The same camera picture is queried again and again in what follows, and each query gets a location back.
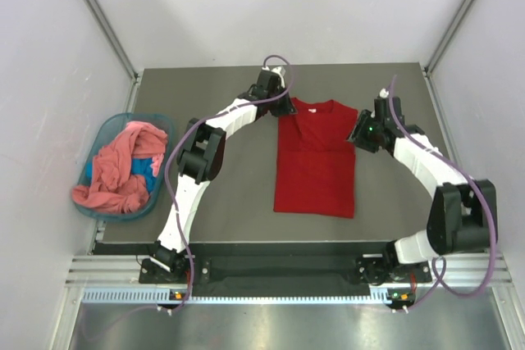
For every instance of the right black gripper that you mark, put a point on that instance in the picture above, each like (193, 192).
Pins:
(357, 134)

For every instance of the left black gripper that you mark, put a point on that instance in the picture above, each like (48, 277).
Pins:
(286, 107)

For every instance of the red t shirt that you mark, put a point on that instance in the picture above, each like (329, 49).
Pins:
(315, 164)

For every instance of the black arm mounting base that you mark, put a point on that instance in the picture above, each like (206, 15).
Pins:
(284, 269)

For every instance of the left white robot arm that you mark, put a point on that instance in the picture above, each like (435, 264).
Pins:
(200, 154)

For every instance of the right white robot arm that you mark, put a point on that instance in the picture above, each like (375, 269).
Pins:
(463, 214)

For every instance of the teal mesh laundry basket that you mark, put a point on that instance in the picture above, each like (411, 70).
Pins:
(108, 131)

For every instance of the pink t shirt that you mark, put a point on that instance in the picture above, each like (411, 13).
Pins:
(138, 139)

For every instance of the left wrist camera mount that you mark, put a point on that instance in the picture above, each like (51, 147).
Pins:
(276, 70)

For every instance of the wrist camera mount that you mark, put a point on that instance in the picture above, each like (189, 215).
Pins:
(276, 70)
(384, 93)

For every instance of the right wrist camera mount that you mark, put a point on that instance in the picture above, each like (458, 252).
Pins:
(384, 93)

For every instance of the slotted cable duct rail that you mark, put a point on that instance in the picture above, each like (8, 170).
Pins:
(172, 297)

